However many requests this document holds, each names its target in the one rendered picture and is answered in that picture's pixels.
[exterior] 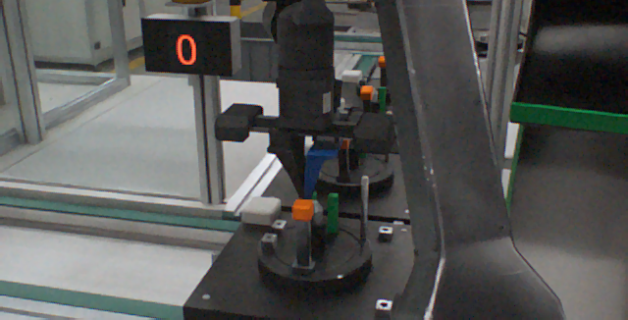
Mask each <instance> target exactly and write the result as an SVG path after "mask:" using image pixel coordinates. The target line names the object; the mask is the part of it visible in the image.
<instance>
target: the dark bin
mask: <svg viewBox="0 0 628 320"><path fill-rule="evenodd" d="M509 123H514V124H522V125H530V126H539V127H547V128H556V129H565V130H572V131H580V132H589V133H597V134H604V135H613V136H622V137H628V0H532V2H531V8H530V14H529V21H528V26H527V33H526V40H525V46H524V50H523V54H522V58H521V64H520V68H519V72H518V77H517V81H516V85H515V89H514V94H513V98H511V102H510V108H509Z"/></svg>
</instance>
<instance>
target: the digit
mask: <svg viewBox="0 0 628 320"><path fill-rule="evenodd" d="M167 31H168V43H169V55H170V67H171V70H180V71H197V72H204V58H203V43H202V26H201V25H178V24H167Z"/></svg>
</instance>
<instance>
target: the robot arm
mask: <svg viewBox="0 0 628 320"><path fill-rule="evenodd" d="M262 1H263V2H267V4H266V6H265V7H264V10H263V13H262V23H263V27H264V28H265V30H266V31H267V33H268V34H269V35H270V36H271V37H272V40H273V41H274V42H275V43H277V45H278V60H279V76H278V77H277V78H276V79H275V80H277V88H278V89H279V114H280V116H279V117H277V116H264V108H263V106H261V105H259V104H247V103H233V104H232V105H231V106H230V107H228V108H227V110H225V111H224V112H223V113H222V114H221V115H220V116H219V117H218V118H217V119H216V121H215V126H214V129H215V137H216V139H217V140H220V141H231V142H244V141H246V140H247V139H248V138H249V132H259V133H268V135H269V145H268V147H267V152H268V153H270V154H275V155H277V158H278V159H279V161H280V162H281V164H282V165H283V167H284V168H285V170H286V171H287V173H288V175H289V178H290V179H291V182H292V184H293V186H294V188H295V191H296V193H297V195H298V197H300V198H301V199H311V196H312V193H313V190H314V187H315V186H316V183H317V179H318V176H319V173H320V170H321V168H322V165H324V163H325V161H326V160H333V159H335V158H336V156H337V154H338V152H339V150H340V147H341V145H342V141H343V140H353V147H354V148H355V150H356V151H357V152H361V153H373V154H385V155H386V154H389V153H390V152H391V150H392V147H393V141H394V140H395V137H396V136H397V142H398V148H399V154H400V162H401V168H402V174H403V179H404V187H405V193H406V199H407V206H408V213H409V219H410V225H411V232H412V238H413V244H414V249H413V254H414V255H415V263H414V266H413V268H412V271H411V273H410V276H409V279H408V281H407V284H406V286H405V289H404V291H403V293H397V294H396V295H394V296H393V298H392V305H391V309H390V317H391V320H566V316H565V313H564V310H563V306H562V303H561V301H560V299H558V296H557V295H556V294H555V293H554V292H553V290H552V289H551V288H550V287H549V286H548V284H547V283H546V282H545V281H544V280H543V279H542V278H541V276H540V274H539V273H538V272H537V271H535V270H534V269H533V267H532V266H531V265H530V264H529V263H528V262H527V260H526V259H525V258H524V257H523V256H522V255H521V254H520V252H519V250H518V249H517V248H516V246H515V242H514V237H513V236H512V235H511V231H510V225H509V219H508V214H507V209H506V203H505V198H504V192H503V187H502V182H501V176H500V171H499V165H498V160H497V151H496V146H495V140H494V135H493V129H492V124H491V119H489V113H488V107H487V105H488V103H487V101H486V97H485V92H484V86H483V81H482V76H481V71H480V66H479V59H478V54H477V49H476V44H475V38H474V32H473V28H472V23H471V18H470V12H469V6H468V1H467V0H375V7H376V8H377V13H378V21H379V27H380V33H381V39H382V46H383V52H384V58H385V66H386V72H387V78H388V84H389V92H390V98H391V104H392V115H387V114H374V113H363V114H362V115H361V117H360V118H358V120H357V122H343V121H334V114H336V113H339V112H340V97H341V87H342V80H339V79H336V77H335V75H336V71H335V68H334V50H335V17H334V13H333V12H332V11H331V10H330V9H329V8H328V6H327V4H326V2H325V0H262ZM307 136H308V137H312V141H313V144H312V145H311V147H310V148H309V150H308V152H307V154H306V161H305V139H306V137H307Z"/></svg>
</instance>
